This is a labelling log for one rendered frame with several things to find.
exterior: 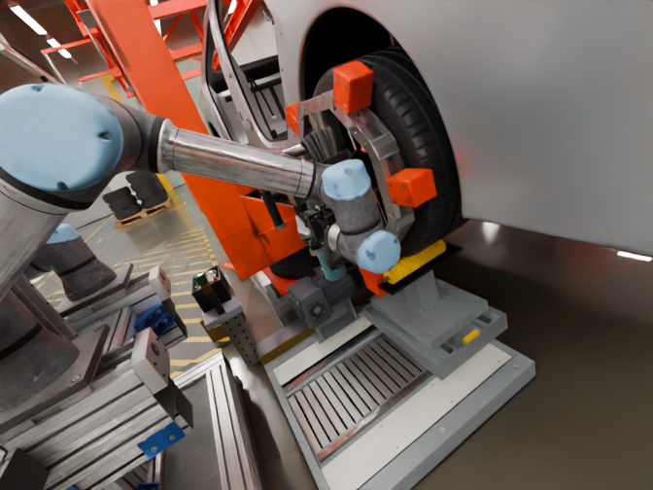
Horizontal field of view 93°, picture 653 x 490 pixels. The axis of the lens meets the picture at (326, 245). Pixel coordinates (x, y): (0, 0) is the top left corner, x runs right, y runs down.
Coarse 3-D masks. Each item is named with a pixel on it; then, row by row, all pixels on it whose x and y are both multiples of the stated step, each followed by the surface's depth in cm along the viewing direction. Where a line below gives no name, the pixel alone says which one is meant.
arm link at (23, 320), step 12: (12, 300) 59; (0, 312) 55; (12, 312) 58; (24, 312) 60; (0, 324) 55; (12, 324) 57; (24, 324) 59; (36, 324) 62; (0, 336) 55; (12, 336) 57; (0, 348) 55
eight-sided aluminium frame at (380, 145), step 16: (320, 96) 87; (304, 112) 100; (336, 112) 84; (368, 112) 81; (304, 128) 108; (352, 128) 81; (368, 128) 82; (384, 128) 79; (368, 144) 77; (384, 144) 77; (384, 160) 78; (384, 176) 79; (384, 192) 82; (400, 208) 86; (400, 224) 85; (400, 240) 98
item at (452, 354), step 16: (368, 304) 154; (368, 320) 154; (384, 320) 144; (480, 320) 122; (496, 320) 119; (400, 336) 128; (464, 336) 120; (480, 336) 117; (496, 336) 122; (416, 352) 121; (432, 352) 119; (448, 352) 114; (464, 352) 115; (432, 368) 115; (448, 368) 113
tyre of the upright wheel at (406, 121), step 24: (384, 72) 80; (408, 72) 80; (384, 96) 77; (408, 96) 76; (384, 120) 81; (408, 120) 75; (432, 120) 77; (408, 144) 78; (432, 144) 77; (432, 168) 77; (456, 168) 81; (456, 192) 85; (432, 216) 84; (456, 216) 91; (408, 240) 99; (432, 240) 94
